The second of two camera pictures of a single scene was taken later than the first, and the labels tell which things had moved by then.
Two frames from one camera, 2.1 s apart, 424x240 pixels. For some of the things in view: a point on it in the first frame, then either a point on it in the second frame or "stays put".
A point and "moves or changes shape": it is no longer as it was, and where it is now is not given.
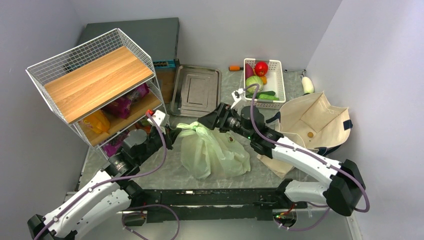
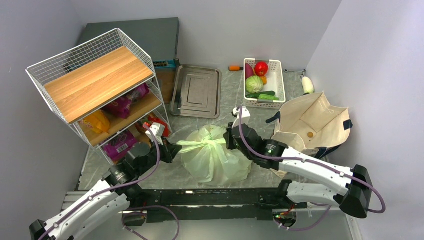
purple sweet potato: (249, 72) stays put
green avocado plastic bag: (207, 153) moves or changes shape
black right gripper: (210, 120) to (229, 136)
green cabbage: (253, 79) stays put
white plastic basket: (275, 83) stays put
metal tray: (196, 90) stays put
